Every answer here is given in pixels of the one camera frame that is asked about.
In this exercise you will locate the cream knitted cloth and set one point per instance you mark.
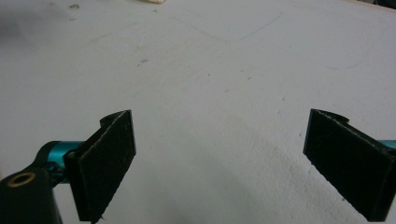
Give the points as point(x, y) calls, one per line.
point(154, 1)

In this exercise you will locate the white foam board mat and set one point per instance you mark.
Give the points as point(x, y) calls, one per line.
point(199, 77)

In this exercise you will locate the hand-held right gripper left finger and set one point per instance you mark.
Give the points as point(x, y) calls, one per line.
point(101, 168)

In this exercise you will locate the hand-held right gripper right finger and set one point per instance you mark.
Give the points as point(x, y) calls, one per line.
point(351, 168)

